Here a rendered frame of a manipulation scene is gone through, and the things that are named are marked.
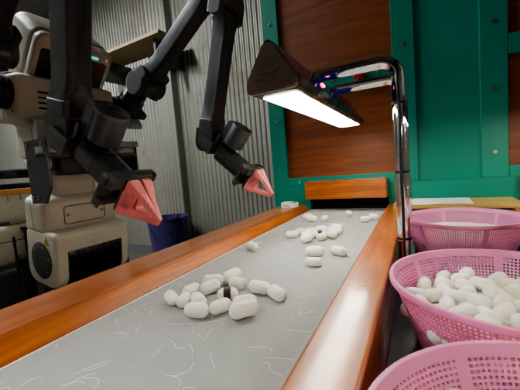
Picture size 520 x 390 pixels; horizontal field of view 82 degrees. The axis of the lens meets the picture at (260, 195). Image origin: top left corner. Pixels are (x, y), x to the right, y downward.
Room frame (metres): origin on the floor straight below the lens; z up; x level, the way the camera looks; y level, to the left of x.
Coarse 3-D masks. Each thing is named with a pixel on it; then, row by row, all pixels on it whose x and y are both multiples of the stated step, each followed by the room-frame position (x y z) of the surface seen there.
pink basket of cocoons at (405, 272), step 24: (408, 264) 0.46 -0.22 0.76; (432, 264) 0.48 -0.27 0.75; (456, 264) 0.48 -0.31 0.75; (480, 264) 0.47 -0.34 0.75; (408, 312) 0.37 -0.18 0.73; (432, 312) 0.30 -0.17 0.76; (456, 336) 0.30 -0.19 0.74; (480, 336) 0.27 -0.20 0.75; (504, 336) 0.26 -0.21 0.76; (480, 384) 0.29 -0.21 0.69; (504, 384) 0.28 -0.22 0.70
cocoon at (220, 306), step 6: (216, 300) 0.39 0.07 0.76; (222, 300) 0.39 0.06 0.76; (228, 300) 0.39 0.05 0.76; (210, 306) 0.38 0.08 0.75; (216, 306) 0.38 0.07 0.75; (222, 306) 0.38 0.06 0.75; (228, 306) 0.39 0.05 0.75; (210, 312) 0.38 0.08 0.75; (216, 312) 0.38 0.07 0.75; (222, 312) 0.38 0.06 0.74
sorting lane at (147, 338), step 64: (256, 256) 0.64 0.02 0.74; (320, 256) 0.60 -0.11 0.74; (128, 320) 0.39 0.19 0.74; (192, 320) 0.37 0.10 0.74; (256, 320) 0.36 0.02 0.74; (0, 384) 0.28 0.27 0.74; (64, 384) 0.27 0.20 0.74; (128, 384) 0.26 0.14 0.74; (192, 384) 0.26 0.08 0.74; (256, 384) 0.25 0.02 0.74
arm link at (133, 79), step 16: (192, 0) 0.89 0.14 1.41; (224, 0) 0.82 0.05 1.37; (240, 0) 0.86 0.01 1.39; (192, 16) 0.90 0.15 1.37; (176, 32) 0.93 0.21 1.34; (192, 32) 0.94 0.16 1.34; (160, 48) 0.96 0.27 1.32; (176, 48) 0.95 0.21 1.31; (144, 64) 0.99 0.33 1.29; (160, 64) 0.97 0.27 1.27; (128, 80) 1.01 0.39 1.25; (144, 80) 0.99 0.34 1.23; (160, 80) 1.02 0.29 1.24; (160, 96) 1.06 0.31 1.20
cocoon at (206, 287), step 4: (208, 280) 0.46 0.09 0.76; (212, 280) 0.46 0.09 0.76; (216, 280) 0.46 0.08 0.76; (200, 284) 0.45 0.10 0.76; (204, 284) 0.45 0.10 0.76; (208, 284) 0.45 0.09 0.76; (212, 284) 0.45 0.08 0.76; (216, 284) 0.46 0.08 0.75; (220, 284) 0.46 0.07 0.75; (200, 288) 0.45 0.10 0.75; (204, 288) 0.44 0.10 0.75; (208, 288) 0.45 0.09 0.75; (212, 288) 0.45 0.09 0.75; (216, 288) 0.46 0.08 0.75; (204, 292) 0.44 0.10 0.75; (208, 292) 0.45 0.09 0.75
